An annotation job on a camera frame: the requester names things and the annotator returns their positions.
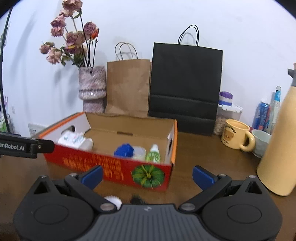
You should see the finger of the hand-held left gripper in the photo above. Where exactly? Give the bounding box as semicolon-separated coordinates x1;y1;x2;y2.
38;139;55;154

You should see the brown paper bag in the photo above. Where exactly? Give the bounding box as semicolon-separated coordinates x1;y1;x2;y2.
105;42;151;118

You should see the white ceramic bowl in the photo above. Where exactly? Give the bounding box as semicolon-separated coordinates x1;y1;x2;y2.
251;129;272;159

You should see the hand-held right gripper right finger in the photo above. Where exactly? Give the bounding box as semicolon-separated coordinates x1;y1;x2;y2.
178;165;263;213

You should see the clear cotton swab box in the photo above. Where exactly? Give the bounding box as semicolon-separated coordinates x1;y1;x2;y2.
58;131;93;151

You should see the white plastic cap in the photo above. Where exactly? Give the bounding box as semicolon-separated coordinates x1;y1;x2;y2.
132;146;147;161

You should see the white carton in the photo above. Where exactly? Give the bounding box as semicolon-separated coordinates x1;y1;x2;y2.
28;123;50;137

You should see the red cardboard box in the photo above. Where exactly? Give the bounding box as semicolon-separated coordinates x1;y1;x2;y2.
38;112;178;191

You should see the blue plastic cap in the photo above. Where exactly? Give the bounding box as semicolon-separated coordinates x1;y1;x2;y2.
113;143;135;158

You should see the black lamp stand pole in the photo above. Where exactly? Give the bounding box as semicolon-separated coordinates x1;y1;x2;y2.
0;7;13;133

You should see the blue drink can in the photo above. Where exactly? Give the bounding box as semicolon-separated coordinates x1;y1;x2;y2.
252;101;271;132

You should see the clear oat container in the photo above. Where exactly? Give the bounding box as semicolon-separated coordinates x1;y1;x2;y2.
213;104;243;136

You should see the black paper bag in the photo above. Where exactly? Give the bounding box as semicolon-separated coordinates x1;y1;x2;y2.
148;24;223;136

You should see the purple lid jar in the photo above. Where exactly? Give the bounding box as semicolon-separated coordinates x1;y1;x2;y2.
218;91;233;106

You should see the white scalloped disc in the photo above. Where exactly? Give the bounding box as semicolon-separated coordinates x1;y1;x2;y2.
104;196;122;210

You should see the pink speckled ceramic vase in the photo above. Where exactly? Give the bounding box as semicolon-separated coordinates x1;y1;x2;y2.
78;66;107;113

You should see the clear bottle with blue label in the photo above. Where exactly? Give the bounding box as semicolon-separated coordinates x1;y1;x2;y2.
266;85;282;133

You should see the green spray bottle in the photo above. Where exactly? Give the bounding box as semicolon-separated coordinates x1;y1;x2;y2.
146;144;161;163

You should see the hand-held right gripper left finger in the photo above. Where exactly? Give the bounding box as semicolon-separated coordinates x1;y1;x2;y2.
33;165;117;213

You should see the dried pink rose bouquet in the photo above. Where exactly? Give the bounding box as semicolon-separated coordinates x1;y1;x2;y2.
39;0;100;68

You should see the yellow bear mug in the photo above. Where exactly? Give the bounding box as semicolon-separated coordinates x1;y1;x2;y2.
221;119;255;152

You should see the yellow thermos jug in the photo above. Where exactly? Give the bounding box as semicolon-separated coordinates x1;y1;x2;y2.
257;62;296;196

